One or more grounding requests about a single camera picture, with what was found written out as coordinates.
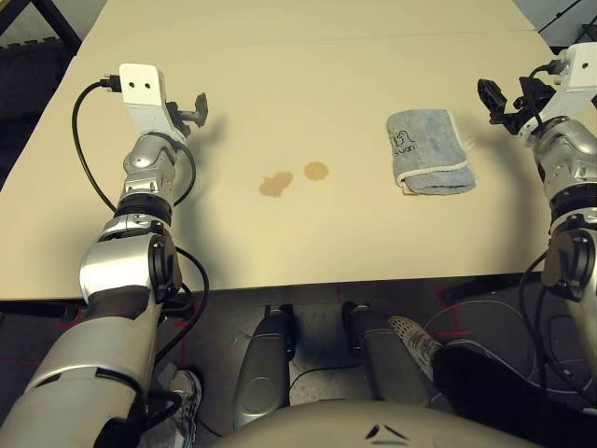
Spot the black foam floor mat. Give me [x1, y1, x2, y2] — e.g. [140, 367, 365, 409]
[0, 44, 78, 162]

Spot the grey robot leg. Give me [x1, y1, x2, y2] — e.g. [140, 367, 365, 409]
[232, 302, 296, 430]
[342, 301, 435, 410]

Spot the blue terry rag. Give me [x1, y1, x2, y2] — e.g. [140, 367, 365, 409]
[385, 109, 477, 197]

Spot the white blue-striped sneaker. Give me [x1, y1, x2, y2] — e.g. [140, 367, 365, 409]
[170, 370, 202, 448]

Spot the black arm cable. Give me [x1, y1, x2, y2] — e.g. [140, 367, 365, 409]
[517, 59, 597, 407]
[71, 72, 211, 421]

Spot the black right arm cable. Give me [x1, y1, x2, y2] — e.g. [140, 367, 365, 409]
[517, 59, 597, 407]

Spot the black trouser leg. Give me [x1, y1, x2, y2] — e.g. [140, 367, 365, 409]
[431, 339, 551, 414]

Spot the grey left robot leg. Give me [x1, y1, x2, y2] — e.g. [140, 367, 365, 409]
[232, 302, 296, 430]

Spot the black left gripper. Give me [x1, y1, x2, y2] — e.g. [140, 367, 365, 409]
[166, 92, 210, 137]

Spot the black table frame bar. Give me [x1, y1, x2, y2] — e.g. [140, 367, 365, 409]
[440, 273, 531, 301]
[0, 301, 80, 322]

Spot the black metal frame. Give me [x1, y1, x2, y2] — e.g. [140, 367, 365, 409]
[0, 0, 83, 48]

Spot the white mesh shoe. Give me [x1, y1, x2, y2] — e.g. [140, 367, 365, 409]
[388, 315, 444, 374]

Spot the grey right robot leg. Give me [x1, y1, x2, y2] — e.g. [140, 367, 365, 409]
[342, 301, 435, 410]

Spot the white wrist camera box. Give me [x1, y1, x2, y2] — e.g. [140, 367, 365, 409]
[524, 42, 597, 141]
[118, 63, 190, 144]

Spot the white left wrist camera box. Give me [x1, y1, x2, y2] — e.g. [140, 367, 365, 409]
[118, 63, 190, 144]

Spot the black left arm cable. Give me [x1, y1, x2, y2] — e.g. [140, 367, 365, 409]
[71, 72, 211, 421]

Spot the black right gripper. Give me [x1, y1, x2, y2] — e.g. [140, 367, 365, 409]
[478, 74, 556, 137]

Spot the beige robot torso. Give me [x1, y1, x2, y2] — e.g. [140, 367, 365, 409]
[204, 399, 514, 448]

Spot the coiled white floor cable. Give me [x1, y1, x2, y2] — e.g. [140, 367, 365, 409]
[426, 298, 556, 388]

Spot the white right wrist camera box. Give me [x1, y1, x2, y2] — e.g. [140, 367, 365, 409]
[524, 42, 597, 141]

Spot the irregular brown water puddle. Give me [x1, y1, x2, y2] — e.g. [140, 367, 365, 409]
[258, 171, 294, 197]

